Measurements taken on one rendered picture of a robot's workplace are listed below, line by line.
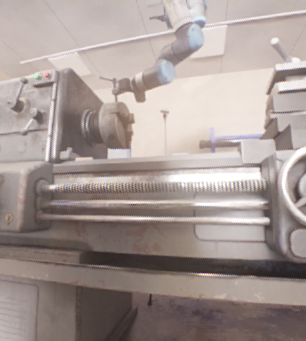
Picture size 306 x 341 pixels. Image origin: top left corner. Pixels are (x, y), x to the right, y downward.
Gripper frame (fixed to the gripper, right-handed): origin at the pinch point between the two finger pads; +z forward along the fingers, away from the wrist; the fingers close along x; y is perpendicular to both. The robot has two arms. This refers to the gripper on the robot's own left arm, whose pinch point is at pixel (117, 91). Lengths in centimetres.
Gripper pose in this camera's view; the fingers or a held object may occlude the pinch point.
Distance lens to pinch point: 120.9
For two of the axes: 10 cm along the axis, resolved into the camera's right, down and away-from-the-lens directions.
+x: -6.2, 1.7, -7.7
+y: -1.1, -9.8, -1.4
